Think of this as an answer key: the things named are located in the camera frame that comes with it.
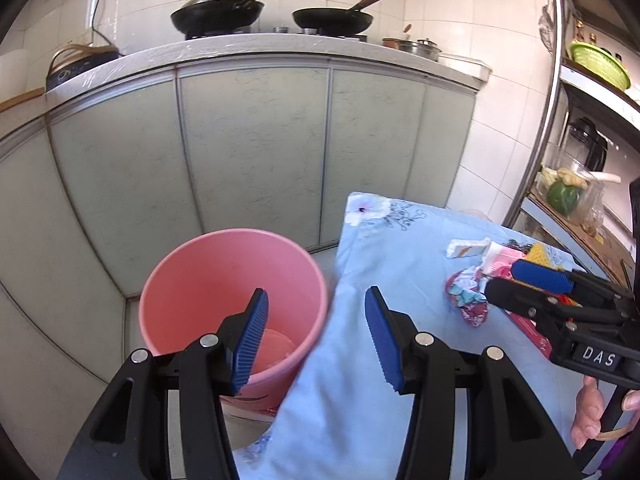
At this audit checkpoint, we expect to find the grey kitchen cabinet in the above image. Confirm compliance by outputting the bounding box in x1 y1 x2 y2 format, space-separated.
1 34 484 479

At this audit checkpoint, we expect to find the black frying pan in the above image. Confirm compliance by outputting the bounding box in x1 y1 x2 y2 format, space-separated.
292 0 381 37

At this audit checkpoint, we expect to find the colourful wrapper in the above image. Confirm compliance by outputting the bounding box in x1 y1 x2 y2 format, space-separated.
445 266 489 328

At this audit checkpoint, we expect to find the steel pot with lid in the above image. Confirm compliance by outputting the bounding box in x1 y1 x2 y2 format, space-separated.
382 24 442 62

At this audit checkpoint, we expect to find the metal shelf rack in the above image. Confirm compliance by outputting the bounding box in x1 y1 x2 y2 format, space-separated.
504 0 639 281

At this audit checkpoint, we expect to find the pink plastic bucket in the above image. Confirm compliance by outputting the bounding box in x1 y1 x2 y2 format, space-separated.
138 229 329 413

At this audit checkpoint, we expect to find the ginger root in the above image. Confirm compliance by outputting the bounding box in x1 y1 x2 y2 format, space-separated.
556 167 588 190

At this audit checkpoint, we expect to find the green plastic basket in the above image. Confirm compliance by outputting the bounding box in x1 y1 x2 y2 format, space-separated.
570 41 631 91

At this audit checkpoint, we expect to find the white foam piece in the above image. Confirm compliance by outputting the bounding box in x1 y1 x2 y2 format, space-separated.
446 237 491 259

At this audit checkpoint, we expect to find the white radish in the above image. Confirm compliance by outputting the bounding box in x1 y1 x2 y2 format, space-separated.
585 171 622 184

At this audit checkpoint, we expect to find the clear plastic container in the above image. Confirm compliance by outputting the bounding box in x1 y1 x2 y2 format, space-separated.
535 145 604 235

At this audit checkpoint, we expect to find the black blender jug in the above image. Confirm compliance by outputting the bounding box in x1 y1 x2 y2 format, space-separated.
565 117 608 171

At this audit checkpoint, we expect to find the pink white paper bag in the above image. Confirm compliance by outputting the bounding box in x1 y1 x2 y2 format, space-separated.
480 242 525 280

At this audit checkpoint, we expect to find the black power cable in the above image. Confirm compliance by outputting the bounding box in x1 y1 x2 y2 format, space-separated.
89 0 120 47

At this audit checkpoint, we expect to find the person's right hand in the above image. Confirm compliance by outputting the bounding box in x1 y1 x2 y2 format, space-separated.
569 375 640 451

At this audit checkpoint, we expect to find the light blue floral cloth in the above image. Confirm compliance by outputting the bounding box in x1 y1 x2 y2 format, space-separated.
234 192 605 479

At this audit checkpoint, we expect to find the large yellow foam net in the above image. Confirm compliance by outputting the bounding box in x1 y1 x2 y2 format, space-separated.
525 242 564 269

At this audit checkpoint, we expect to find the green pepper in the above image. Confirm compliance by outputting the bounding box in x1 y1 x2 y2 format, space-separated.
546 180 582 217

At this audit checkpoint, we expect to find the white plastic tray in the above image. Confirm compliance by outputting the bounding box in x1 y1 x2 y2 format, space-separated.
438 53 492 84

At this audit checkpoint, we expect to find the induction cooker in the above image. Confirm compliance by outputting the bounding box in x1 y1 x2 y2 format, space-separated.
44 44 122 92

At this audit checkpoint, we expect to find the red plastic snack bag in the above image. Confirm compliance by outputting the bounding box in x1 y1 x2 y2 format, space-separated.
506 311 552 360

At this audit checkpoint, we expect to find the black wok with lid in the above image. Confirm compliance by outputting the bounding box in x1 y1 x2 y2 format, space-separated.
170 0 265 40

